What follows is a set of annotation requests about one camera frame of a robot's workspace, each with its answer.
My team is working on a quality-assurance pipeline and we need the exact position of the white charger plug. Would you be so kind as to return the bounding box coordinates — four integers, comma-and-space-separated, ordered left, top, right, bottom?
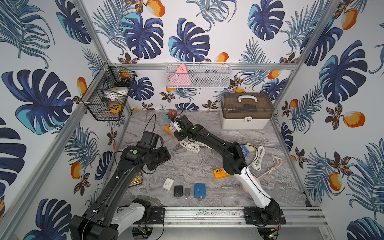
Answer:
163, 178, 174, 191

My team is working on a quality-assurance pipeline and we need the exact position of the black charger plug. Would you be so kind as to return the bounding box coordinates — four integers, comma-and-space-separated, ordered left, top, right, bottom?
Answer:
174, 185, 184, 197

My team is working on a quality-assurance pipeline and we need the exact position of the small grey plug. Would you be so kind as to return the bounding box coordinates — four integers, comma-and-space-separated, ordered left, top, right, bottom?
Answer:
184, 188, 191, 198

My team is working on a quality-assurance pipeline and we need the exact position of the blue cube adapter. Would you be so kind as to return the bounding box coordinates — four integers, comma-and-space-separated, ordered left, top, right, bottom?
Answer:
194, 184, 206, 199

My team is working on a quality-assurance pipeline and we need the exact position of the orange power strip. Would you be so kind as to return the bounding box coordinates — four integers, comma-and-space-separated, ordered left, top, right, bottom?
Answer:
165, 125, 177, 138
214, 168, 231, 180

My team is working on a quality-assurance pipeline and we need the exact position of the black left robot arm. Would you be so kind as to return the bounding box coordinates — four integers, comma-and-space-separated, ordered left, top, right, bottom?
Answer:
69, 143, 172, 240

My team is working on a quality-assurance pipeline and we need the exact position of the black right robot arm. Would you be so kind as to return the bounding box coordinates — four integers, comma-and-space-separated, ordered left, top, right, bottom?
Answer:
172, 116, 286, 225

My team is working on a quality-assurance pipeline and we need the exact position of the brown cube adapter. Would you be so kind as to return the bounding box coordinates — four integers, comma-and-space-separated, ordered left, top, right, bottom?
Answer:
167, 110, 178, 120

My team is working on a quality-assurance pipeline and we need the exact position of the teal power strip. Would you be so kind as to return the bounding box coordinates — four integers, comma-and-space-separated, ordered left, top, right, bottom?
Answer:
163, 114, 171, 124

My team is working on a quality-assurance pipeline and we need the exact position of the pink triangle object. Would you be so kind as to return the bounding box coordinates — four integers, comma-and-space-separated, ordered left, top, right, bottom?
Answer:
169, 64, 191, 87

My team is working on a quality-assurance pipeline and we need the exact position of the white brown storage box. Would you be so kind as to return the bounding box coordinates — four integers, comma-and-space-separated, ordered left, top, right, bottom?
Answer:
220, 93, 275, 130

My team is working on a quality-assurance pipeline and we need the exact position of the yellow tape measure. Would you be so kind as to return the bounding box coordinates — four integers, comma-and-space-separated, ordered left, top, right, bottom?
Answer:
109, 102, 123, 114

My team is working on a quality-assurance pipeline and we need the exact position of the blue dotted work glove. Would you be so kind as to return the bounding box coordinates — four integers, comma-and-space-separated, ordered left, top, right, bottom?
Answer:
240, 143, 257, 158

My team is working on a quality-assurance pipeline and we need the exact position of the white item in basket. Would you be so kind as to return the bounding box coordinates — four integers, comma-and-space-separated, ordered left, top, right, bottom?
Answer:
103, 87, 129, 100

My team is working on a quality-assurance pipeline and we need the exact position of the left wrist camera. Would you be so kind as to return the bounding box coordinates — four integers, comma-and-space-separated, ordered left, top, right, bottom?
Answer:
140, 131, 160, 149

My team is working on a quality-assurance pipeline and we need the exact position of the clear wall shelf basket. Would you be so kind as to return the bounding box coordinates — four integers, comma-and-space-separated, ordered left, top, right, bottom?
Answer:
165, 63, 233, 88

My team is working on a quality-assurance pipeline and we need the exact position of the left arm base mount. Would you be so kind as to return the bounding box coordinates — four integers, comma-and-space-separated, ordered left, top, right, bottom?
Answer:
133, 207, 166, 225

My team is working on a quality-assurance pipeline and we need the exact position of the black wire basket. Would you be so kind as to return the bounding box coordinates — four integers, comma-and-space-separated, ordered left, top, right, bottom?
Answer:
81, 63, 138, 122

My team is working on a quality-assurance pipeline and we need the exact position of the pink socket cable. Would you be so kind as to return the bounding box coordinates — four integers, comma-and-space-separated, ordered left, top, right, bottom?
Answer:
256, 154, 284, 181

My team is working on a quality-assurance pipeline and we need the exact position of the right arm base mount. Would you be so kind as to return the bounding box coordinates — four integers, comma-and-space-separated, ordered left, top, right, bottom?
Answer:
244, 207, 287, 227

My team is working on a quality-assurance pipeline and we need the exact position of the aluminium front rail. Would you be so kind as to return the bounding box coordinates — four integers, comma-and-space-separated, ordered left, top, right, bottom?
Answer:
115, 204, 328, 227

